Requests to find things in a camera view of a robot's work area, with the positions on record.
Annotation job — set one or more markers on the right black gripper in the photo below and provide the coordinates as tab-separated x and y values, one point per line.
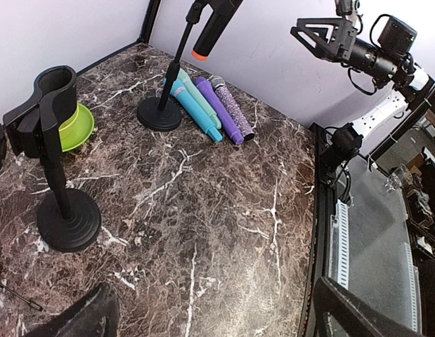
337	37

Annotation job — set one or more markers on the lime green plate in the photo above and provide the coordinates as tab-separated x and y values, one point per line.
85	125

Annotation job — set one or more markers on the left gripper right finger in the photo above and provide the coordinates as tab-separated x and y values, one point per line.
353	315

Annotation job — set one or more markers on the purple microphone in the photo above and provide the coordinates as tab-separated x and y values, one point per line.
233	132

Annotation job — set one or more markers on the mint green microphone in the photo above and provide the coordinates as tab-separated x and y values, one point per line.
199	98

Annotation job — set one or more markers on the rhinestone silver microphone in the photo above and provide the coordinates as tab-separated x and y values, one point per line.
225	96

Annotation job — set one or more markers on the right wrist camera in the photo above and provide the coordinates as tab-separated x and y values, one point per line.
346	8

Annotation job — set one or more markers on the light blue microphone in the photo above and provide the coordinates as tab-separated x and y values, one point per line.
196	112

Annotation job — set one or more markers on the white slotted cable duct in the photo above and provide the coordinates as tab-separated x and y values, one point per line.
370	256

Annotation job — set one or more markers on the black round-base mic stand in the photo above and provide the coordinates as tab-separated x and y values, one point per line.
158	114
68	219

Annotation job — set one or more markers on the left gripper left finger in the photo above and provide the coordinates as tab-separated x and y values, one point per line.
94	314

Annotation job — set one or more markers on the lime green bowl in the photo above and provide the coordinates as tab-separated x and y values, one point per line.
68	132

